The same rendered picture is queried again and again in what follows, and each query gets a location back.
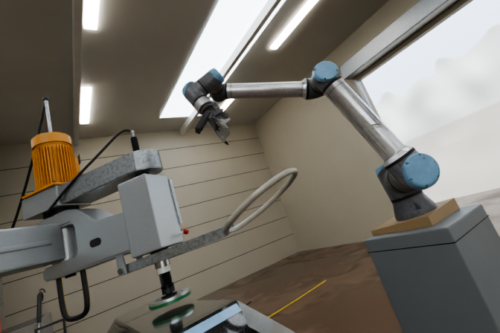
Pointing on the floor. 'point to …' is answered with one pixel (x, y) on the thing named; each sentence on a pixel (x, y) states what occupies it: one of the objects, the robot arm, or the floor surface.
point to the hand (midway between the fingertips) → (227, 138)
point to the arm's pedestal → (443, 273)
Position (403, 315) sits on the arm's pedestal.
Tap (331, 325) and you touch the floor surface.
